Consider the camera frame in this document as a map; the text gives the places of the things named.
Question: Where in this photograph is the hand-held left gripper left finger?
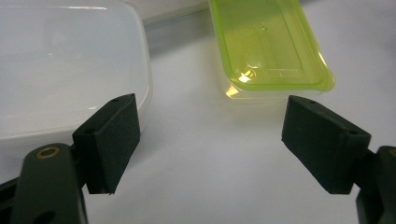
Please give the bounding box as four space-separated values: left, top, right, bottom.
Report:
72 92 141 196

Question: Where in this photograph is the white plastic container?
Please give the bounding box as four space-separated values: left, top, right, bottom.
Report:
0 0 154 147

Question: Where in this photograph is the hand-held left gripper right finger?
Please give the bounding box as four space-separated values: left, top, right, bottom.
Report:
281 94 372 195

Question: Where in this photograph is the clear container with green lid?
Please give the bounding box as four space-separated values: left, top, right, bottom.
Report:
207 0 336 101

